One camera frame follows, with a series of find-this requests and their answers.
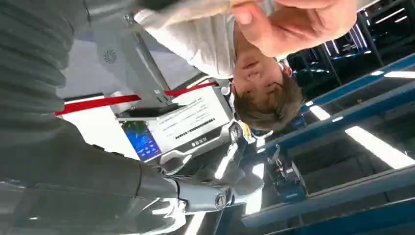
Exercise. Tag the grey monitor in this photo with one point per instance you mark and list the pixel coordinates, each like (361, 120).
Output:
(129, 55)

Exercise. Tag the long ceiling light panel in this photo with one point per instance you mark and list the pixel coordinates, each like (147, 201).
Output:
(379, 147)
(400, 74)
(319, 113)

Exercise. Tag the person's hand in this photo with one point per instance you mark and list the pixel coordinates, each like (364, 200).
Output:
(301, 26)

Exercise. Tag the right arm ribbed grey sleeve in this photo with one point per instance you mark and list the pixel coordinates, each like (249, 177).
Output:
(29, 58)

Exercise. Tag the black hanging device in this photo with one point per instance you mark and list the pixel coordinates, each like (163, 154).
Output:
(288, 183)

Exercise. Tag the person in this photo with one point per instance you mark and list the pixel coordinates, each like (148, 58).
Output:
(207, 42)

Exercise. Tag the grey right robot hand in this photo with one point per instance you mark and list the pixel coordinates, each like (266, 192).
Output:
(81, 191)

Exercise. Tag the red strip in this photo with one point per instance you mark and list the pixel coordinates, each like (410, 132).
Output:
(97, 103)

